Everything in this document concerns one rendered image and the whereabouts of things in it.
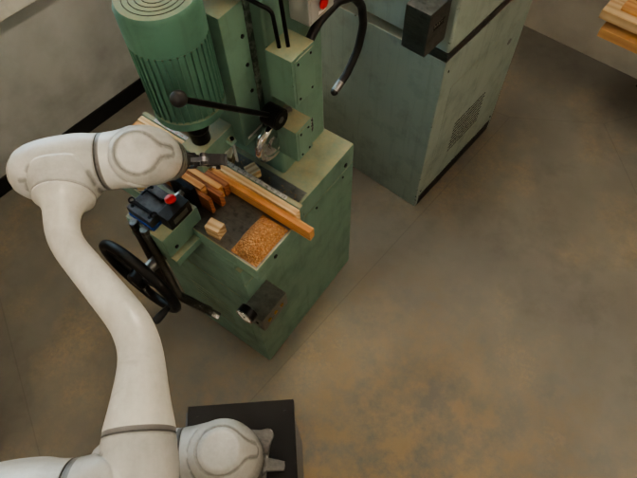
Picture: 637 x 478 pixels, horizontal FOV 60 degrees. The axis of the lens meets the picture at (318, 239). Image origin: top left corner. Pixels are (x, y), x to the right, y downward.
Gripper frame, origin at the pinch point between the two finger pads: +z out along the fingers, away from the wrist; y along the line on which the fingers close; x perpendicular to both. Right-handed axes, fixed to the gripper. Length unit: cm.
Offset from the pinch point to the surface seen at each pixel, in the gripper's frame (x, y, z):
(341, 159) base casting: 1, 39, 46
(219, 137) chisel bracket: 7.3, 5.2, 16.6
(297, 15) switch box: 32.7, 28.1, 1.4
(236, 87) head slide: 18.0, 12.0, 6.1
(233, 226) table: -16.5, 6.4, 20.2
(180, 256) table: -23.7, -8.6, 18.8
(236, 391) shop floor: -86, -7, 81
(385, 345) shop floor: -74, 55, 89
